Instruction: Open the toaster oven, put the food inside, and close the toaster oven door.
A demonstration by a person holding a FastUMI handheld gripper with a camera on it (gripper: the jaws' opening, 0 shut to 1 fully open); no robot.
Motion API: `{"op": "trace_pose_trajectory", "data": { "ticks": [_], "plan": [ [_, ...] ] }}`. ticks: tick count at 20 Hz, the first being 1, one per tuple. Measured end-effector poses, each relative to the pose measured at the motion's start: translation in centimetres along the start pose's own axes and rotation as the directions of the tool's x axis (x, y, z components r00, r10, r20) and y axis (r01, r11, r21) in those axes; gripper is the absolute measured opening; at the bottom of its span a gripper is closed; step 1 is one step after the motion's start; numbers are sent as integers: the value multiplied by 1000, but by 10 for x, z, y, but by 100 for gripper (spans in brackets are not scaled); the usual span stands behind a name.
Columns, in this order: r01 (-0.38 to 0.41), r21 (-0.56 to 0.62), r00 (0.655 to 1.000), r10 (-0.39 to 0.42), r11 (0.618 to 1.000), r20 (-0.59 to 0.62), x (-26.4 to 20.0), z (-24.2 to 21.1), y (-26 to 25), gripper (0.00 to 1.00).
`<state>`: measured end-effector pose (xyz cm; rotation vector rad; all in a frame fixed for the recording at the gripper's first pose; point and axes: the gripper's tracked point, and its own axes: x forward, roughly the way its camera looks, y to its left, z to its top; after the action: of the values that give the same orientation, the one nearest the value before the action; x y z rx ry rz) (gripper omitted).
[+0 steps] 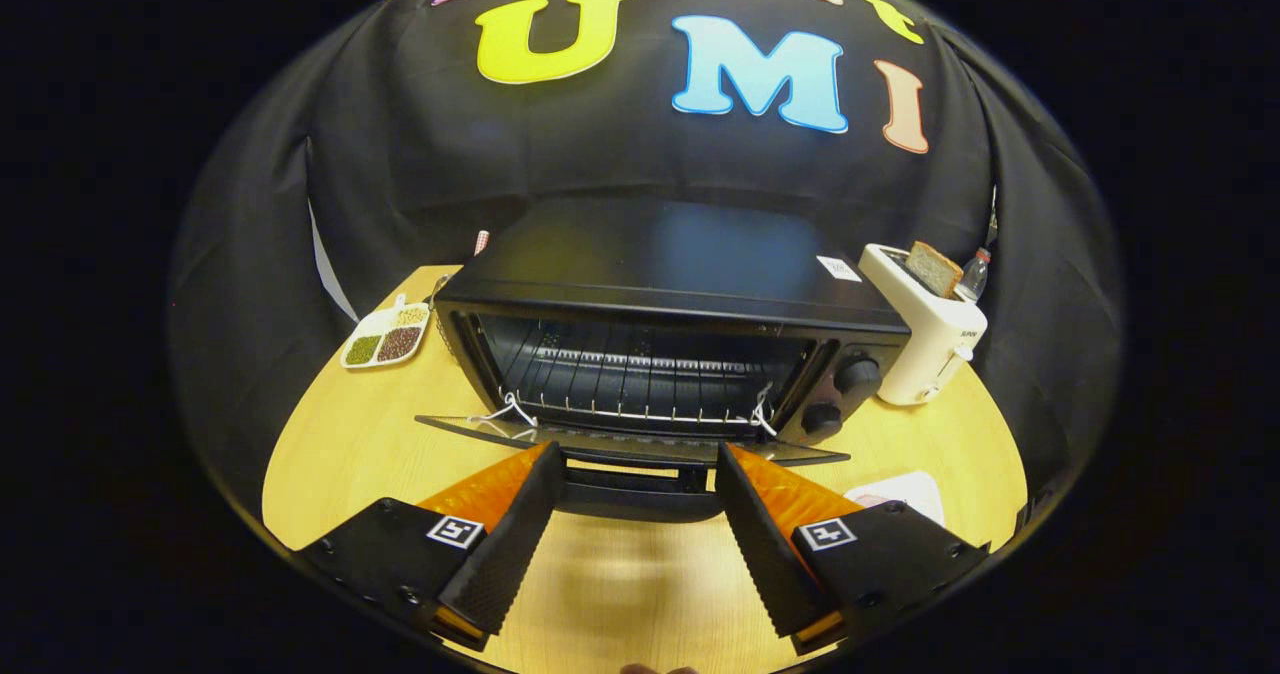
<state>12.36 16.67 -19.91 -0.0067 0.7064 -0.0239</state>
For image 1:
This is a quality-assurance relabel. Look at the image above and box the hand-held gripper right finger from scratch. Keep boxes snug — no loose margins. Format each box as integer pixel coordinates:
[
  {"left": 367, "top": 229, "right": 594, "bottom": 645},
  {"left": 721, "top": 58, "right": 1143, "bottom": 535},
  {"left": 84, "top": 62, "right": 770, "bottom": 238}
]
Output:
[{"left": 714, "top": 441, "right": 991, "bottom": 655}]

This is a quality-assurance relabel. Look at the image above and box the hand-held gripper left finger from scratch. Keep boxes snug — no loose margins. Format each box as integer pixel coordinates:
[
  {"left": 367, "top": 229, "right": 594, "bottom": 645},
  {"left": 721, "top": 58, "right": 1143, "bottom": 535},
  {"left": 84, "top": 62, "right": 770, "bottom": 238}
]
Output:
[{"left": 300, "top": 441, "right": 567, "bottom": 653}]

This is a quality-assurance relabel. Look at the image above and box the white square plate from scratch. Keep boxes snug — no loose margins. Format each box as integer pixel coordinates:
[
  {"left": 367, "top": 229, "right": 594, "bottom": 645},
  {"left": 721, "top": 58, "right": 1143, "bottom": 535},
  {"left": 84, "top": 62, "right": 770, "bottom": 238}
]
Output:
[{"left": 845, "top": 470, "right": 946, "bottom": 527}]

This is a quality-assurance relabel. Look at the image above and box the black toaster oven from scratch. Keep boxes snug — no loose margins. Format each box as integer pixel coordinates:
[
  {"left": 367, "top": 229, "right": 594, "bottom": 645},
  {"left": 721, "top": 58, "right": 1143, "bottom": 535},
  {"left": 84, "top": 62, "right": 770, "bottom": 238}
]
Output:
[{"left": 415, "top": 197, "right": 913, "bottom": 523}]

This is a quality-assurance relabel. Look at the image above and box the white bread toaster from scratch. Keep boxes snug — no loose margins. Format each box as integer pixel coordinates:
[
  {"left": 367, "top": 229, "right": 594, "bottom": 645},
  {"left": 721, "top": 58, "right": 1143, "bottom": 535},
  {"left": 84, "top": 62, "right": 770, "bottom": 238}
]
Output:
[{"left": 858, "top": 243, "right": 989, "bottom": 407}]

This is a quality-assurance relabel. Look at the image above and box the white divided dish of beans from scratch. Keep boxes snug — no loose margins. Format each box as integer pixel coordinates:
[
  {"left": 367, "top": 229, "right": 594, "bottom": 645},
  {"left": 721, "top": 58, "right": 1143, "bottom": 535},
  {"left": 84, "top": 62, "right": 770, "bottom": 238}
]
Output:
[{"left": 340, "top": 294, "right": 433, "bottom": 370}]

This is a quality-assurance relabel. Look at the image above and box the brown bread slice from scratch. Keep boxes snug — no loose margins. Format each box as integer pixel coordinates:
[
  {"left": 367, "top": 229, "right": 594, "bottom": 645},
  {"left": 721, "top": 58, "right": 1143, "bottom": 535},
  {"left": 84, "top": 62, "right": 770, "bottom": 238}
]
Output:
[{"left": 905, "top": 241, "right": 965, "bottom": 299}]

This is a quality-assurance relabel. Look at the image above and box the clear bottle with red label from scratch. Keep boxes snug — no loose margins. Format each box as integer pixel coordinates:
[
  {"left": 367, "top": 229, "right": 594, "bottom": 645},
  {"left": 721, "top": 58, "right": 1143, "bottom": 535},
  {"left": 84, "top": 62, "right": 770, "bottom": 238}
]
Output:
[{"left": 958, "top": 247, "right": 993, "bottom": 303}]

